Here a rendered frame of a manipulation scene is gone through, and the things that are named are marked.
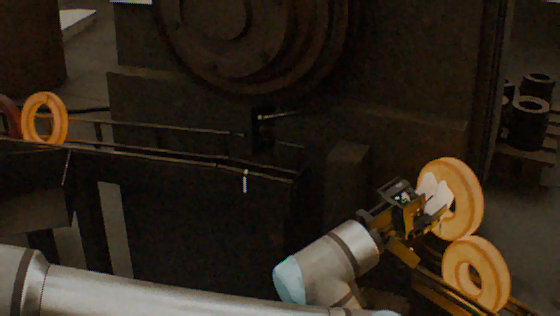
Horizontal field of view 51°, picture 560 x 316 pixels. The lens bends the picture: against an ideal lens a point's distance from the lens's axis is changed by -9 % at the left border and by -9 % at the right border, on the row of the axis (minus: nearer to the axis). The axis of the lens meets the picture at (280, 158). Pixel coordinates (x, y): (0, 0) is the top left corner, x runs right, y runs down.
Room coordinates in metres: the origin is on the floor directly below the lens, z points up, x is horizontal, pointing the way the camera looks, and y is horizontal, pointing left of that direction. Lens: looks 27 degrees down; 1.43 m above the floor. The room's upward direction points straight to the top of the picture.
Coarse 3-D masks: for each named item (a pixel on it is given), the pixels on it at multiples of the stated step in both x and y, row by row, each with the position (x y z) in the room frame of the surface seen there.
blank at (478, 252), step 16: (464, 240) 0.92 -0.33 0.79; (480, 240) 0.90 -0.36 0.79; (448, 256) 0.94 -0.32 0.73; (464, 256) 0.91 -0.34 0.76; (480, 256) 0.87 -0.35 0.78; (496, 256) 0.87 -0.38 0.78; (448, 272) 0.93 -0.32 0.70; (464, 272) 0.92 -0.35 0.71; (480, 272) 0.87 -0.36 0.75; (496, 272) 0.84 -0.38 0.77; (464, 288) 0.90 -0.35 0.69; (496, 288) 0.83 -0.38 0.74; (496, 304) 0.82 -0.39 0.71
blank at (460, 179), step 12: (432, 168) 1.01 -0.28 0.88; (444, 168) 0.98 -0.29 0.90; (456, 168) 0.96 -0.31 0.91; (468, 168) 0.97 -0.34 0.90; (420, 180) 1.03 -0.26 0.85; (444, 180) 0.98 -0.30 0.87; (456, 180) 0.96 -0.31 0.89; (468, 180) 0.94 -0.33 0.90; (456, 192) 0.95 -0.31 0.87; (468, 192) 0.93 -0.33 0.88; (480, 192) 0.93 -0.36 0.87; (456, 204) 0.95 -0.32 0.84; (468, 204) 0.92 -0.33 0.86; (480, 204) 0.92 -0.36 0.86; (444, 216) 0.97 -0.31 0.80; (456, 216) 0.94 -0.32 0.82; (468, 216) 0.92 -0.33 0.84; (480, 216) 0.92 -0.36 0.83; (444, 228) 0.96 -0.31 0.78; (456, 228) 0.94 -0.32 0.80; (468, 228) 0.91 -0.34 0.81
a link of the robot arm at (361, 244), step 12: (336, 228) 0.88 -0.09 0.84; (348, 228) 0.86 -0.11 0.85; (360, 228) 0.86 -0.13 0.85; (348, 240) 0.84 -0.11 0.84; (360, 240) 0.84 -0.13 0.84; (372, 240) 0.84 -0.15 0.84; (360, 252) 0.83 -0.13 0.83; (372, 252) 0.83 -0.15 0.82; (360, 264) 0.82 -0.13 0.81; (372, 264) 0.84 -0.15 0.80
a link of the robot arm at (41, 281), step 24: (0, 264) 0.61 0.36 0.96; (24, 264) 0.61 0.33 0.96; (48, 264) 0.64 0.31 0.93; (0, 288) 0.58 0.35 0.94; (24, 288) 0.59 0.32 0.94; (48, 288) 0.60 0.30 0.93; (72, 288) 0.61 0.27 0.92; (96, 288) 0.62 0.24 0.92; (120, 288) 0.63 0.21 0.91; (144, 288) 0.64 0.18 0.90; (168, 288) 0.65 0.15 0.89; (0, 312) 0.57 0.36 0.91; (24, 312) 0.57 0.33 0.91; (48, 312) 0.59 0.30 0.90; (72, 312) 0.59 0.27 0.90; (96, 312) 0.60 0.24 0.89; (120, 312) 0.60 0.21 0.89; (144, 312) 0.61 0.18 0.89; (168, 312) 0.61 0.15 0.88; (192, 312) 0.62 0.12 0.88; (216, 312) 0.63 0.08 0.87; (240, 312) 0.64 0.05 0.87; (264, 312) 0.64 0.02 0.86; (288, 312) 0.65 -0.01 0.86; (312, 312) 0.66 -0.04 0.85; (336, 312) 0.67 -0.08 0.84; (360, 312) 0.68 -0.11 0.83; (384, 312) 0.66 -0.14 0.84
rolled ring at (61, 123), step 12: (36, 96) 1.68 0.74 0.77; (48, 96) 1.66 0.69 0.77; (24, 108) 1.69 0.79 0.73; (36, 108) 1.70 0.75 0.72; (60, 108) 1.64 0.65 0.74; (24, 120) 1.68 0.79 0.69; (60, 120) 1.62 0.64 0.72; (24, 132) 1.66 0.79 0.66; (36, 132) 1.68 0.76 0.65; (60, 132) 1.60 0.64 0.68; (60, 144) 1.61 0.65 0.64
